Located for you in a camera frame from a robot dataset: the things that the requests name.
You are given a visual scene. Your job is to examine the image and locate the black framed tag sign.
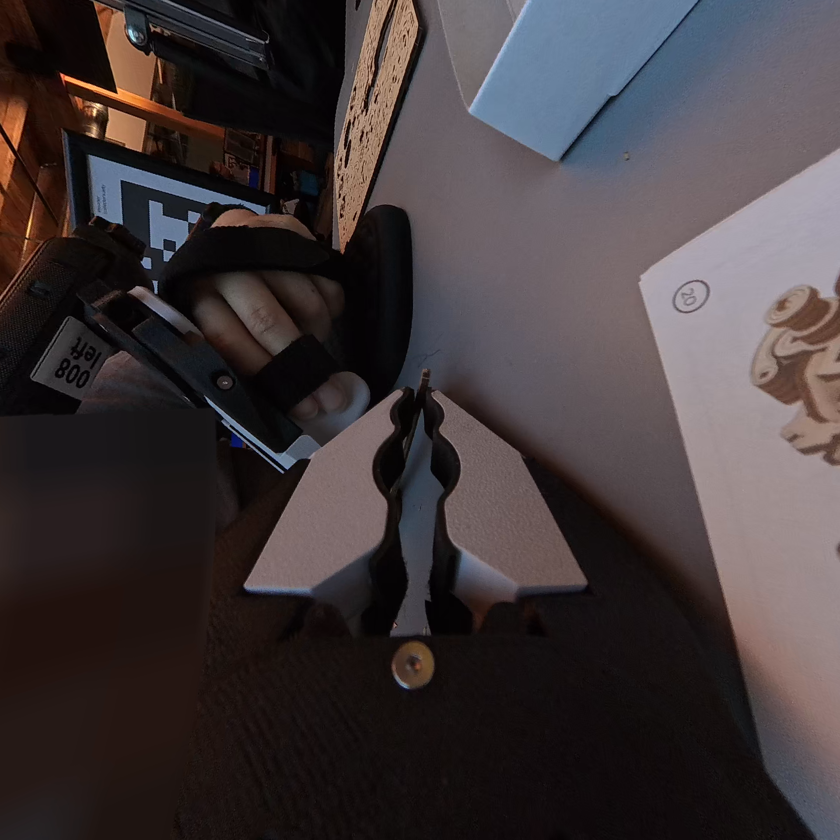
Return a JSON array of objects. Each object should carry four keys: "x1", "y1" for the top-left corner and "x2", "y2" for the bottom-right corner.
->
[{"x1": 62, "y1": 128, "x2": 283, "y2": 296}]

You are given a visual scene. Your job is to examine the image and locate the laser-cut plywood parts sheet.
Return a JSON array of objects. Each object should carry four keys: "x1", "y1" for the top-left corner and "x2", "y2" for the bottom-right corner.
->
[{"x1": 333, "y1": 0, "x2": 425, "y2": 253}]

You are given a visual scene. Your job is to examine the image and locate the illustrated instruction booklet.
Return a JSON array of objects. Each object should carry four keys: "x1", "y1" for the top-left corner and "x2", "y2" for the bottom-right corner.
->
[{"x1": 638, "y1": 147, "x2": 840, "y2": 840}]

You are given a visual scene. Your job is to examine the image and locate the white cardboard box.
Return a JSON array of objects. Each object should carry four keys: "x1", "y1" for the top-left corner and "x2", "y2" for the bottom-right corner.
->
[{"x1": 436, "y1": 0, "x2": 703, "y2": 161}]

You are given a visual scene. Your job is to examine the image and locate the notched round wooden disc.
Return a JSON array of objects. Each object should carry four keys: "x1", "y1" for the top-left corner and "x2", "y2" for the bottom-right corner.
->
[{"x1": 402, "y1": 369, "x2": 435, "y2": 490}]

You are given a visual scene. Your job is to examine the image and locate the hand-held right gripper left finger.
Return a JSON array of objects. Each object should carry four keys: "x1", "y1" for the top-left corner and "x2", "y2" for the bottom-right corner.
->
[{"x1": 244, "y1": 388, "x2": 421, "y2": 636}]

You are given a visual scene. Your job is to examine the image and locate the black bumpy pad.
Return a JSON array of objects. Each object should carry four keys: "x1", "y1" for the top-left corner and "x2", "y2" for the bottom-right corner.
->
[{"x1": 341, "y1": 205, "x2": 413, "y2": 408}]

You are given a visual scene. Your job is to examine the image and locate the person's left hand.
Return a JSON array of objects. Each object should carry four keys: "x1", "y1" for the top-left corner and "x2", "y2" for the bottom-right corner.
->
[{"x1": 189, "y1": 206, "x2": 358, "y2": 422}]

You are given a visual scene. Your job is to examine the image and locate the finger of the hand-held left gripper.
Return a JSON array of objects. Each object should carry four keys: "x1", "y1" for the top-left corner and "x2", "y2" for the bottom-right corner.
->
[{"x1": 209, "y1": 394, "x2": 324, "y2": 475}]

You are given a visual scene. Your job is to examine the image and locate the grey desk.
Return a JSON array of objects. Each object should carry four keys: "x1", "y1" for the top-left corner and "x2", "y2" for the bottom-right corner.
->
[{"x1": 331, "y1": 0, "x2": 840, "y2": 723}]

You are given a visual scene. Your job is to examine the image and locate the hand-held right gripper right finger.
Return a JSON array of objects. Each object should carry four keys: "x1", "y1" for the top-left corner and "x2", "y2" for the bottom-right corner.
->
[{"x1": 423, "y1": 388, "x2": 589, "y2": 636}]

